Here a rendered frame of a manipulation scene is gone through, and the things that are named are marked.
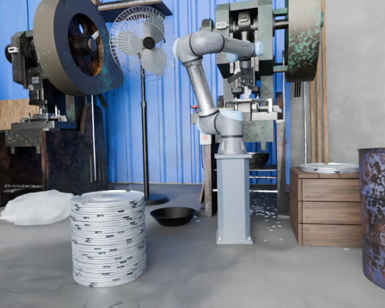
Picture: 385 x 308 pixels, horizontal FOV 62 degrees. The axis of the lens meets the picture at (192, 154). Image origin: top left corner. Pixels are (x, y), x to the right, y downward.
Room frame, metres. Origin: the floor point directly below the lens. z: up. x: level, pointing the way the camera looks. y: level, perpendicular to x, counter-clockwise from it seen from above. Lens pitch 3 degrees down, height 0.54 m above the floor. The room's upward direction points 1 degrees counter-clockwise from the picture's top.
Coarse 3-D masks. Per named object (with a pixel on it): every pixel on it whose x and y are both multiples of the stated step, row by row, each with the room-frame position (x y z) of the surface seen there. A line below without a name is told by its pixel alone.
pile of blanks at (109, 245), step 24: (72, 216) 1.22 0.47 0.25; (96, 216) 1.16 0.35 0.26; (120, 216) 1.18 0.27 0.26; (144, 216) 1.30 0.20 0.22; (72, 240) 1.24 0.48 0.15; (96, 240) 1.16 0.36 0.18; (120, 240) 1.18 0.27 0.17; (144, 240) 1.29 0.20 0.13; (96, 264) 1.17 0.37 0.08; (120, 264) 1.18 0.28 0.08; (144, 264) 1.28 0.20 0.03
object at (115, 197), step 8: (96, 192) 1.42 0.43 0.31; (104, 192) 1.42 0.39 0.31; (112, 192) 1.41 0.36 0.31; (120, 192) 1.41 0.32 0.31; (128, 192) 1.40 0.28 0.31; (136, 192) 1.40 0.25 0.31; (72, 200) 1.25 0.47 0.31; (80, 200) 1.25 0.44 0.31; (88, 200) 1.24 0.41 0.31; (96, 200) 1.24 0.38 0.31; (104, 200) 1.23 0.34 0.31; (112, 200) 1.23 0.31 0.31; (120, 200) 1.23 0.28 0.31; (128, 200) 1.20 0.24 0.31
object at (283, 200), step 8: (280, 96) 2.61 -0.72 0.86; (280, 104) 2.57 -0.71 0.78; (280, 120) 2.08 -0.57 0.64; (280, 128) 2.05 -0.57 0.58; (280, 136) 2.05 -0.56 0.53; (280, 144) 2.05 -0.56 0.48; (280, 152) 2.05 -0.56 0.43; (280, 160) 2.05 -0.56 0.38; (280, 168) 2.05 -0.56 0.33; (280, 176) 2.05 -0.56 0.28; (280, 184) 2.05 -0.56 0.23; (280, 192) 2.05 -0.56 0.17; (288, 192) 2.83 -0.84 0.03; (280, 200) 2.05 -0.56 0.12; (288, 200) 2.49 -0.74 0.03; (280, 208) 2.05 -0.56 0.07; (288, 208) 2.22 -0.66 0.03; (280, 216) 2.03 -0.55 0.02; (288, 216) 2.02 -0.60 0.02
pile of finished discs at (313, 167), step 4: (304, 164) 1.81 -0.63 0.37; (308, 164) 1.83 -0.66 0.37; (312, 164) 1.83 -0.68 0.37; (316, 164) 1.83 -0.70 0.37; (320, 164) 1.82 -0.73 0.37; (324, 164) 1.75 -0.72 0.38; (328, 164) 1.75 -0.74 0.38; (332, 164) 1.74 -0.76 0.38; (336, 164) 1.74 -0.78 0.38; (340, 164) 1.79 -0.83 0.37; (344, 164) 1.79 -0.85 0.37; (348, 164) 1.77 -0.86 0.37; (352, 164) 1.75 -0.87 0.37; (356, 164) 1.71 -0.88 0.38; (304, 168) 1.69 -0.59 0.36; (308, 168) 1.72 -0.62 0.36; (312, 168) 1.63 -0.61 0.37; (316, 168) 1.62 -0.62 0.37; (320, 168) 1.60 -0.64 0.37; (324, 168) 1.59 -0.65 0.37; (328, 168) 1.58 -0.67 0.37; (332, 168) 1.61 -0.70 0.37; (336, 168) 1.61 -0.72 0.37; (340, 168) 1.57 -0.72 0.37; (344, 168) 1.57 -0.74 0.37; (348, 168) 1.57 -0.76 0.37; (352, 168) 1.57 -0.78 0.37; (356, 168) 1.59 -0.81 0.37; (320, 172) 1.60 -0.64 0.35; (324, 172) 1.59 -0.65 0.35; (328, 172) 1.58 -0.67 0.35; (332, 172) 1.57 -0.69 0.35; (340, 172) 1.56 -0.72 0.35; (344, 172) 1.56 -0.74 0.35; (348, 172) 1.57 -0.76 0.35
